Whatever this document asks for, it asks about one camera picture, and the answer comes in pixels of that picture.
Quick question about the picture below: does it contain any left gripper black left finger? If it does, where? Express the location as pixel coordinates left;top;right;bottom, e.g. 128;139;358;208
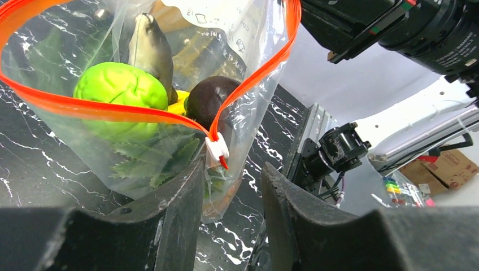
1;159;205;270

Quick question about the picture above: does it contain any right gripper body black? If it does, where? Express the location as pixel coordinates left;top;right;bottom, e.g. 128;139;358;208
301;0;416;64

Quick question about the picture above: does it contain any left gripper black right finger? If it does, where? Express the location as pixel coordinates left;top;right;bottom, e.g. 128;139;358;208
260;163;478;270

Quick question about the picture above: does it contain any yellow banana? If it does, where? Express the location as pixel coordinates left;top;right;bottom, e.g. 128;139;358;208
167;90;190;116

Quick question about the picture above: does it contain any clear zip bag orange zipper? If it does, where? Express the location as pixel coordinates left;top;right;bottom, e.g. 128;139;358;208
1;1;302;224

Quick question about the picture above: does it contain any light green wrinkled vegetable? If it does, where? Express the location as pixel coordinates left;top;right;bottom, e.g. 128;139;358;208
72;62;168;142

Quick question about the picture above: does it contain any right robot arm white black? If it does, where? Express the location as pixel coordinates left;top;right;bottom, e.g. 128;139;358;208
284;1;478;191

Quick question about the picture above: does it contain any round drawer cabinet cream orange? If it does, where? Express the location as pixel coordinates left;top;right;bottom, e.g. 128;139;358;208
100;1;228;79

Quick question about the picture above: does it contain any cardboard box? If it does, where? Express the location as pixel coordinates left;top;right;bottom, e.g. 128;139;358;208
399;150;478;196

